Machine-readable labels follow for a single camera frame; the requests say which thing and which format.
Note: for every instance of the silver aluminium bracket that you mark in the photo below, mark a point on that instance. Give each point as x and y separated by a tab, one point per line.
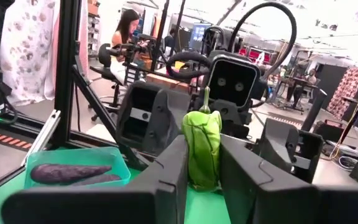
43	135

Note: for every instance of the lit computer monitor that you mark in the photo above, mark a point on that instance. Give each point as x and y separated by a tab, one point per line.
199	35

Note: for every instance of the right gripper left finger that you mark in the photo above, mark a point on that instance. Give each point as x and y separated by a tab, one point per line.
120	205

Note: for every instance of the black office chair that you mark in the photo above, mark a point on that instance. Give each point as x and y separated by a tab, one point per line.
104	56

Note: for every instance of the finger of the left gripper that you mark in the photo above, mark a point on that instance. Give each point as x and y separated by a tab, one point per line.
160	115
286	146

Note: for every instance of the white cloth brown prints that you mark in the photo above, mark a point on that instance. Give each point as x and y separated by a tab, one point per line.
26	46

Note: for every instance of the black cylindrical post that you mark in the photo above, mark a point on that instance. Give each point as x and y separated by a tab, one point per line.
314	109

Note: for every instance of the red patterned cloth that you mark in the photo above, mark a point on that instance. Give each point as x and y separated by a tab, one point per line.
346	90

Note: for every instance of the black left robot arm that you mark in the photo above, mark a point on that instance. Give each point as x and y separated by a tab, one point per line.
219	40

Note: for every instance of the dark purple eggplant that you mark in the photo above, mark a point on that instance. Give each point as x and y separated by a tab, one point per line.
101	179
67	172

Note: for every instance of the green table mat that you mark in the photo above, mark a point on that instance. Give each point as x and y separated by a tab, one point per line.
207	211

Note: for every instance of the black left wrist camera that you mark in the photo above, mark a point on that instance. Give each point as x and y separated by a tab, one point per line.
232	82

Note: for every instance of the small green pepper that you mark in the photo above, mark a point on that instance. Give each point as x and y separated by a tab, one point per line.
202	149

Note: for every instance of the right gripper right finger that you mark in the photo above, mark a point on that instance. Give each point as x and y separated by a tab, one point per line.
275	202

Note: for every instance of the teal plastic bin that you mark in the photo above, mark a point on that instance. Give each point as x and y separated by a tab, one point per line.
73	154

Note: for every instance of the person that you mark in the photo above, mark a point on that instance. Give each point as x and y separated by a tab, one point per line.
120	40
311	74
169	40

